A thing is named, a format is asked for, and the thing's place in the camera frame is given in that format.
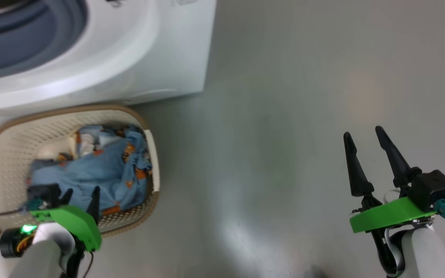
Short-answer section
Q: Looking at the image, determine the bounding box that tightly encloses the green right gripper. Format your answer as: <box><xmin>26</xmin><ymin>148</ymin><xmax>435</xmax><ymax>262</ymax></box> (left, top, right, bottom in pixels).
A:
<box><xmin>343</xmin><ymin>126</ymin><xmax>438</xmax><ymax>234</ymax></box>

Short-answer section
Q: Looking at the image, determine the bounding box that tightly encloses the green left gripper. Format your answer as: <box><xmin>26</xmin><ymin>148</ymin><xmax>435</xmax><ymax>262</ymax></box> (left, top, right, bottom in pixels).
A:
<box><xmin>29</xmin><ymin>186</ymin><xmax>103</xmax><ymax>252</ymax></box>

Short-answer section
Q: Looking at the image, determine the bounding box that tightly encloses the light blue printed garment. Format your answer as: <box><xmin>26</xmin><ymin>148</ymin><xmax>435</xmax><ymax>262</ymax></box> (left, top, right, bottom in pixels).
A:
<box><xmin>27</xmin><ymin>124</ymin><xmax>153</xmax><ymax>217</ymax></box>

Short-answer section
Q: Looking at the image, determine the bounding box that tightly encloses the white orange printed garment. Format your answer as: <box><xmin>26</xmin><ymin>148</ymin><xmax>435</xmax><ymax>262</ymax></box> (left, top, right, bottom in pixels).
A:
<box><xmin>75</xmin><ymin>129</ymin><xmax>105</xmax><ymax>157</ymax></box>

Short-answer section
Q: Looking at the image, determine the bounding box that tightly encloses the cream perforated laundry basket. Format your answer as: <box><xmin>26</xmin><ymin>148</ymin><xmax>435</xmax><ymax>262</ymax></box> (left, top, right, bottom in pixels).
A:
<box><xmin>0</xmin><ymin>104</ymin><xmax>161</xmax><ymax>238</ymax></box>

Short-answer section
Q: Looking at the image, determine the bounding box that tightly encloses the white washing machine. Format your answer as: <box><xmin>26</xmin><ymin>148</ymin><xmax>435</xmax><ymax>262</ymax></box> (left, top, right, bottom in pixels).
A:
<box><xmin>0</xmin><ymin>0</ymin><xmax>217</xmax><ymax>136</ymax></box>

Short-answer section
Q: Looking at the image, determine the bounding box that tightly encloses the teal plug left camera cable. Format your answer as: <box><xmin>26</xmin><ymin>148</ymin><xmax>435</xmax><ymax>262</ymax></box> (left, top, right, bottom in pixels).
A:
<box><xmin>0</xmin><ymin>198</ymin><xmax>51</xmax><ymax>217</ymax></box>

